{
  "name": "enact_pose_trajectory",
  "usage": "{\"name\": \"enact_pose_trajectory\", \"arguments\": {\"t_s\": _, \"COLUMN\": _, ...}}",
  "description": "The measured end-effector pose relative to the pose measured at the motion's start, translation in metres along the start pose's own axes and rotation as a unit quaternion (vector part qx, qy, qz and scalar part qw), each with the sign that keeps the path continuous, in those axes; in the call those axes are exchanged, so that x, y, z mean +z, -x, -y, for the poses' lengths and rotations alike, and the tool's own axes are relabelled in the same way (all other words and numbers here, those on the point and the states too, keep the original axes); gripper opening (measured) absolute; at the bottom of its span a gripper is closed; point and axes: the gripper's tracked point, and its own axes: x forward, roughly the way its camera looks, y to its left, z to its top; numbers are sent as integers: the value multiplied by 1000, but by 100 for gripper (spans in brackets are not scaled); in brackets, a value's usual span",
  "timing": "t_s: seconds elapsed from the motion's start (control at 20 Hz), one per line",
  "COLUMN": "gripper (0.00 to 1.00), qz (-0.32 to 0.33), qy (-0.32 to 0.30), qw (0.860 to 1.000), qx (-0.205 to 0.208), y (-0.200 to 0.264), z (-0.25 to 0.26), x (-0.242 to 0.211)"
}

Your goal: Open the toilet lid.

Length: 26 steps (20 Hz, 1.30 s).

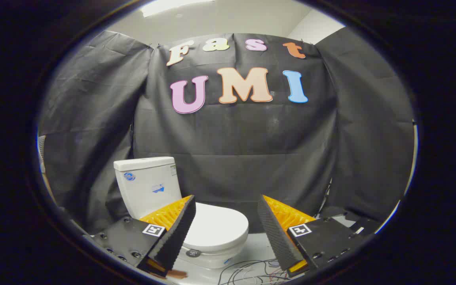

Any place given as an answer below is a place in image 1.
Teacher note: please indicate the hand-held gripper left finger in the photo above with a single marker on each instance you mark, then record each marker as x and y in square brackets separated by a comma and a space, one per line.
[178, 233]

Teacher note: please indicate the black backdrop cloth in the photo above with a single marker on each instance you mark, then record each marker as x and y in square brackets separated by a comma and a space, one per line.
[232, 134]

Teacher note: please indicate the black box with white label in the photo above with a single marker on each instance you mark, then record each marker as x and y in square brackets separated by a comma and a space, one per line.
[366, 226]

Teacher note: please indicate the white ceramic toilet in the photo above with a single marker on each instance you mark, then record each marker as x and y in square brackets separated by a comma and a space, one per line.
[149, 186]

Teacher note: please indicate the white toilet lid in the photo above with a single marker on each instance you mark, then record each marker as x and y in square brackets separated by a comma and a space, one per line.
[220, 223]

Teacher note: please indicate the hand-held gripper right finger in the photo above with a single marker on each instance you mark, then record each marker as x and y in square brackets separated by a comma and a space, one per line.
[273, 233]

